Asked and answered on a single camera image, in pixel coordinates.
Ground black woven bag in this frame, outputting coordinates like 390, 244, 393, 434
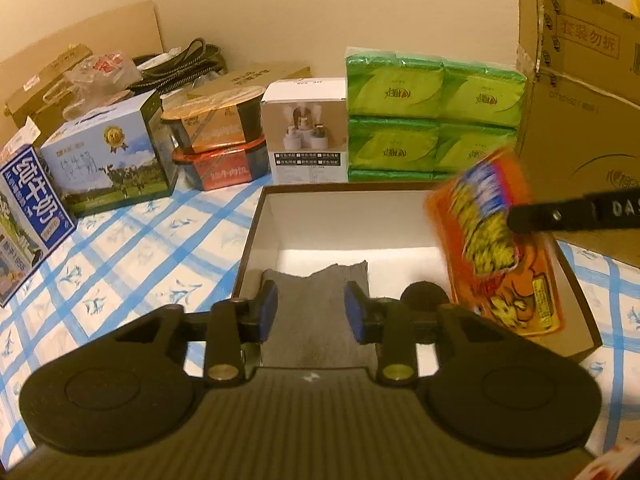
132, 38, 226, 96

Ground gold instant noodle bowl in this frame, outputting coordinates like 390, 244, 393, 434
161, 85, 266, 153

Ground white product box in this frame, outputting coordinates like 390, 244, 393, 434
260, 77, 349, 186

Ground clear plastic bag red print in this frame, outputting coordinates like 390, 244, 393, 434
62, 51, 143, 121

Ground light wooden bed headboard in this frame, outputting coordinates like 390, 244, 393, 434
0, 1, 165, 101

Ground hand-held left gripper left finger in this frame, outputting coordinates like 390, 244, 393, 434
114, 280, 279, 387

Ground blue checked bed sheet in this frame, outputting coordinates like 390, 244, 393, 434
0, 177, 640, 480

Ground orange snack packet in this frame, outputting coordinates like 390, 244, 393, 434
424, 149, 566, 337

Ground flat tan gift box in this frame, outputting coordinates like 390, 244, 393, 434
187, 62, 312, 101

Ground blue cow print milk box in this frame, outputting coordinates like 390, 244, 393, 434
40, 91, 179, 218

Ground brown cardboard shoe box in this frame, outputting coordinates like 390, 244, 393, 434
231, 183, 603, 366

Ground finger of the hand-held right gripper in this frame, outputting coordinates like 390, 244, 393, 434
506, 199, 591, 234

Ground stack of green tissue packs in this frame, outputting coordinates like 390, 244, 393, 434
345, 46, 528, 183

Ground grey knit cloth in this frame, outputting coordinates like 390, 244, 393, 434
260, 260, 381, 368

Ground red instant noodle bowl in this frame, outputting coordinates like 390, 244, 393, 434
172, 135, 268, 192

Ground large brown cardboard carton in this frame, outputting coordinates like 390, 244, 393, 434
515, 0, 640, 266

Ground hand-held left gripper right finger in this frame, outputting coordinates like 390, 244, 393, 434
344, 281, 531, 387

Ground tall blue white milk box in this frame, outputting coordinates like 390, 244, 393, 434
0, 125, 77, 308

